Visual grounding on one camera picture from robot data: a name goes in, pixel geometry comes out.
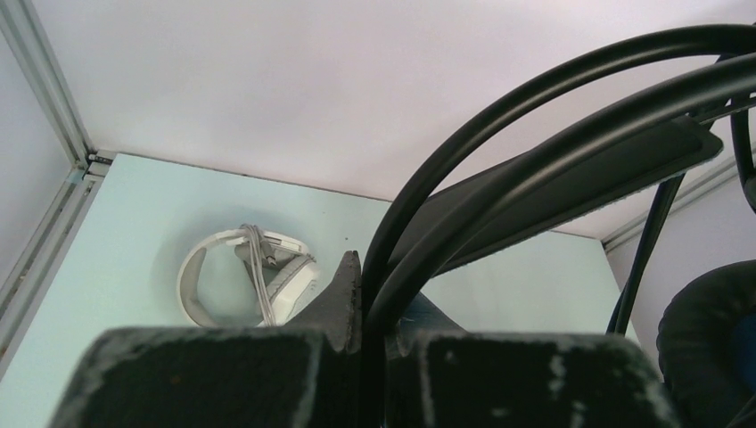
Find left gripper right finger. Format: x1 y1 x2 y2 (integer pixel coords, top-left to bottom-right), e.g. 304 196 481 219
386 295 683 427

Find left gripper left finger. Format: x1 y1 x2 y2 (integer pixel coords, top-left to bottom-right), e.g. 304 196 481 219
51 251 361 427

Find white over-ear headphones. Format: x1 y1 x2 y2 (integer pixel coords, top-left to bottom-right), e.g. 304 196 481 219
177 224 321 327

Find black headphones with blue cable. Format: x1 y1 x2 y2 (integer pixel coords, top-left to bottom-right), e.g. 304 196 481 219
359 24 755 427

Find right aluminium frame post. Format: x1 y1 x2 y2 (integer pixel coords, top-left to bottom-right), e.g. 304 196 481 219
600 139 738 253

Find aluminium frame post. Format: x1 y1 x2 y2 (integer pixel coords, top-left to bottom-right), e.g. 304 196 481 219
1 1 114 371
600 139 738 253

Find left aluminium frame post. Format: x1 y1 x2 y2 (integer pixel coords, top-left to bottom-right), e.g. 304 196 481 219
1 1 114 371

